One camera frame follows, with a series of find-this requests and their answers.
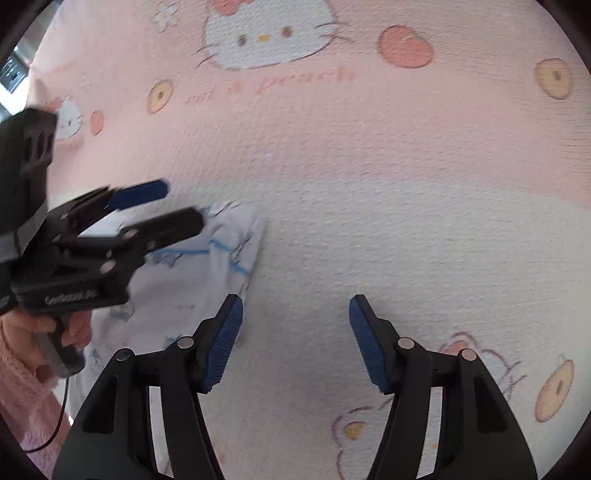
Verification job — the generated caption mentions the white cartoon print pajama pants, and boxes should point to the white cartoon print pajama pants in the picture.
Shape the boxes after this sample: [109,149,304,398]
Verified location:
[69,200,267,469]

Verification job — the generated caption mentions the black cable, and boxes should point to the black cable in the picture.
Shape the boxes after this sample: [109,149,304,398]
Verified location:
[25,375,71,453]

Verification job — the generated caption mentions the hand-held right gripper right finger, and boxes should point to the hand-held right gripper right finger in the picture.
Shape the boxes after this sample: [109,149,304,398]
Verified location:
[349,294,539,480]

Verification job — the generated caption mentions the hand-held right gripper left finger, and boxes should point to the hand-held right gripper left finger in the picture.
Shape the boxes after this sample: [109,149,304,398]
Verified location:
[52,294,244,480]

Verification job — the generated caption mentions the window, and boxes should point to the window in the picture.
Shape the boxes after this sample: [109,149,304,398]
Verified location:
[0,28,49,121]

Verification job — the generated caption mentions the pink cartoon cat printed blanket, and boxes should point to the pink cartoon cat printed blanket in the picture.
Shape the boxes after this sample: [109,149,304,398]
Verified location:
[23,0,591,480]

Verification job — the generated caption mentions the person's left forearm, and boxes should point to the person's left forearm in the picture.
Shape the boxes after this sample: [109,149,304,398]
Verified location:
[0,323,70,455]

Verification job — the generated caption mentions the person's left hand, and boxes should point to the person's left hand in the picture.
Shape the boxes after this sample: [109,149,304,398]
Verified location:
[0,310,93,365]

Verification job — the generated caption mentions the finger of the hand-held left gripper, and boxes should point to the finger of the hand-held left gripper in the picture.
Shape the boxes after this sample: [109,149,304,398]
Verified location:
[99,208,205,273]
[48,180,170,232]

